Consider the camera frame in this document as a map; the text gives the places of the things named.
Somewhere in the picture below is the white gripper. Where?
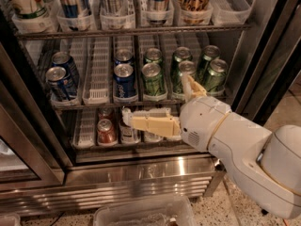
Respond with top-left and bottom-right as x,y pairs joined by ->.
122,73 -> 231,151

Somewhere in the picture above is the green soda can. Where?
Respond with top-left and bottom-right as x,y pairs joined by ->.
172,60 -> 197,94

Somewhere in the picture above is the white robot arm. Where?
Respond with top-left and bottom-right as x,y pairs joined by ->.
122,73 -> 301,218

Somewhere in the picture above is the green can front left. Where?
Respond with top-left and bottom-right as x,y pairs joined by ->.
142,62 -> 166,96

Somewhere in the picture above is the green can front right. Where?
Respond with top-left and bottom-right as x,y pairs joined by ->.
202,59 -> 228,93

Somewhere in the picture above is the green can back middle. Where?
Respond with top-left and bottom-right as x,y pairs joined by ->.
171,47 -> 193,71

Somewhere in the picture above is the green can back left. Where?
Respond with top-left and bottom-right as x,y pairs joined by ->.
144,48 -> 163,66

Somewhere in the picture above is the blue can front centre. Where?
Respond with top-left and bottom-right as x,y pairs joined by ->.
114,64 -> 136,98

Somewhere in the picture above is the green can back right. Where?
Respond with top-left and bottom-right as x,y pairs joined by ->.
197,45 -> 220,81

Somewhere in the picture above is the red can back bottom shelf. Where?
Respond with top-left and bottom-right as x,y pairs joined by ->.
98,107 -> 115,121

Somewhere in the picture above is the red can shelf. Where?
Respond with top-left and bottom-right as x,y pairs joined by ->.
97,119 -> 117,144
98,107 -> 115,121

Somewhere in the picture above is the blue can back centre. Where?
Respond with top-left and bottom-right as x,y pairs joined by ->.
114,49 -> 135,66

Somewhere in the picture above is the red can front bottom shelf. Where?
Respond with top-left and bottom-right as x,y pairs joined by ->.
97,119 -> 117,144

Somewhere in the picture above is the empty white tray middle shelf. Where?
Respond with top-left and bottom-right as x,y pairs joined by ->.
83,37 -> 111,105

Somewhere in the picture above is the open fridge glass door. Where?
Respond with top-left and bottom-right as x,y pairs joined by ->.
229,0 -> 301,124

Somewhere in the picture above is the stainless steel fridge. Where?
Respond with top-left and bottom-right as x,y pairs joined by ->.
0,0 -> 301,217

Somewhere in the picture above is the blue can front far left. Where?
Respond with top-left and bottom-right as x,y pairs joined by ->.
46,66 -> 77,101

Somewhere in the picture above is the blue can back far left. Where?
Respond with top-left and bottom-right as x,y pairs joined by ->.
52,52 -> 80,87

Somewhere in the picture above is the clear water bottle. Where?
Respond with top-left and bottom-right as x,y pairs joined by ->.
144,132 -> 163,142

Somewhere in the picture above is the brown drink bottle white cap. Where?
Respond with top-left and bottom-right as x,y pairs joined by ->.
119,119 -> 140,144

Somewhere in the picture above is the clear plastic bin on floor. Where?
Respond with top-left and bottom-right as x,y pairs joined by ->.
93,195 -> 198,226

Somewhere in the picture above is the empty clear tray top right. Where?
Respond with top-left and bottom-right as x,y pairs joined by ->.
210,0 -> 251,25

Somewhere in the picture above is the clear container corner bottom left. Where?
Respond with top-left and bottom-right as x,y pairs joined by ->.
0,214 -> 21,226

